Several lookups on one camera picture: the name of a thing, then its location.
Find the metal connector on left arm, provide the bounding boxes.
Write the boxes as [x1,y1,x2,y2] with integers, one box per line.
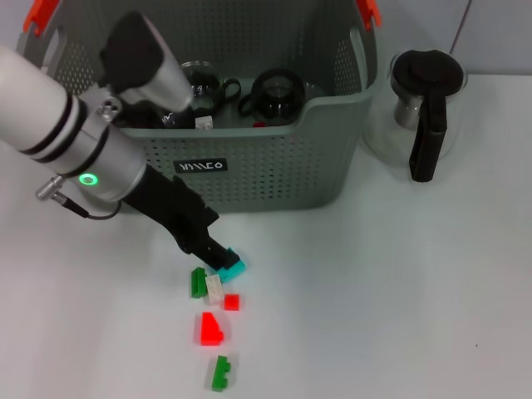
[35,175,67,201]

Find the teal square toy plate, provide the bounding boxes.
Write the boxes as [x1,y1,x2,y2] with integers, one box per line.
[215,247,248,286]

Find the dark green toy brick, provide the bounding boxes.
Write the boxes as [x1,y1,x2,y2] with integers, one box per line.
[190,266,209,299]

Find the orange basket handle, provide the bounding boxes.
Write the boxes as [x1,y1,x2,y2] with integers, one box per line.
[22,0,382,37]

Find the bright orange-red toy brick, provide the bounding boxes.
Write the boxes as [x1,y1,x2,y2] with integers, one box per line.
[199,311,225,347]

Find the grey perforated storage basket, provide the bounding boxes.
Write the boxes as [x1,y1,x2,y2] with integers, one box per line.
[10,0,386,215]

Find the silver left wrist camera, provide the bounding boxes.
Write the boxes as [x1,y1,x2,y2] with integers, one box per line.
[98,11,195,114]

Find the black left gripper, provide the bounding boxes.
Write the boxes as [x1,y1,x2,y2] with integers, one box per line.
[122,168,241,272]

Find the dark left gripper cable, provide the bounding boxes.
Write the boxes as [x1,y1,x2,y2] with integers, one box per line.
[62,195,122,220]

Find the small clear toy brick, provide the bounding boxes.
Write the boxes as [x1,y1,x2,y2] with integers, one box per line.
[205,273,225,307]

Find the glass teacup with black base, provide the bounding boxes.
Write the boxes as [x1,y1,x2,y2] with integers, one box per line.
[239,68,307,126]
[160,108,196,130]
[180,61,243,122]

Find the glass carafe with black lid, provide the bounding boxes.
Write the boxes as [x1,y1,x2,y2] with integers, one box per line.
[363,48,469,184]

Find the green stepped toy brick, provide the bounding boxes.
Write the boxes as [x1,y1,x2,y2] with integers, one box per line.
[210,355,233,392]

